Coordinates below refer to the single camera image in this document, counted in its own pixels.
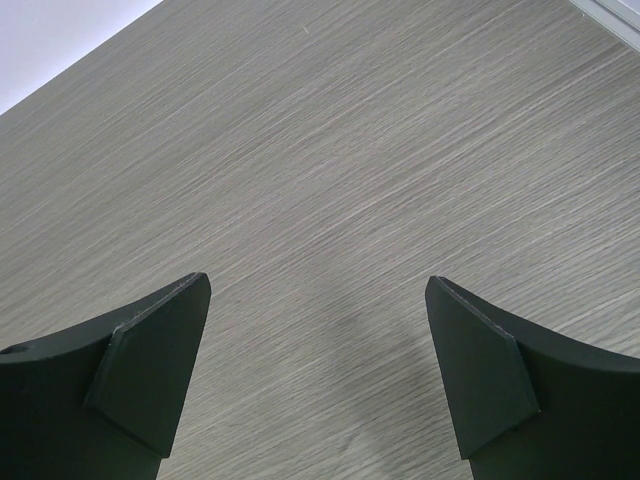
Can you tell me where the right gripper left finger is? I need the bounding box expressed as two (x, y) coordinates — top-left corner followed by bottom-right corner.
(1, 272), (210, 479)

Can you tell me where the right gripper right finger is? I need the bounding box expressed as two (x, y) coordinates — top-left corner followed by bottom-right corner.
(425, 276), (639, 479)

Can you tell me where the right aluminium frame post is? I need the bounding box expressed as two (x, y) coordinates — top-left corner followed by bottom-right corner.
(571, 0), (640, 51)

